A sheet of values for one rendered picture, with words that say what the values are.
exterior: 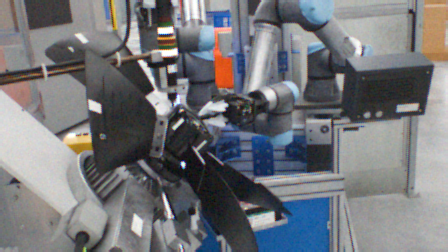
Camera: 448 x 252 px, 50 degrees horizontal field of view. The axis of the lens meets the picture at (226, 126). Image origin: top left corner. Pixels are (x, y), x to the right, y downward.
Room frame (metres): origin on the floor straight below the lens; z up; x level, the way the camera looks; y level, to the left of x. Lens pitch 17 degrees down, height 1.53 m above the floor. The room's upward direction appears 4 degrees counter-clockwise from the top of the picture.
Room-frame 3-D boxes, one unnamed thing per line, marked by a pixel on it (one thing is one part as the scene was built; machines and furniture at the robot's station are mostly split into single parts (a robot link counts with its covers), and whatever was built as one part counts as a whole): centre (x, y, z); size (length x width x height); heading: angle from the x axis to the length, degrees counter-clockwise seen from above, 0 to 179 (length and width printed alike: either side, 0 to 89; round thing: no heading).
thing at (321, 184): (1.52, 0.06, 0.82); 0.90 x 0.04 x 0.08; 95
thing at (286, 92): (1.44, -0.17, 1.17); 0.11 x 0.08 x 0.09; 131
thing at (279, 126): (1.45, -0.16, 1.08); 0.11 x 0.08 x 0.11; 50
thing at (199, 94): (1.99, 0.09, 1.09); 0.15 x 0.15 x 0.10
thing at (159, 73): (1.14, 0.14, 1.33); 0.09 x 0.07 x 0.10; 130
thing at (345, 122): (1.56, -0.47, 1.04); 0.24 x 0.03 x 0.03; 95
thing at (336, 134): (1.55, -0.37, 0.96); 0.03 x 0.03 x 0.20; 5
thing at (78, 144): (1.49, 0.45, 1.02); 0.16 x 0.10 x 0.11; 95
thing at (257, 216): (1.36, -0.02, 0.85); 0.22 x 0.17 x 0.07; 109
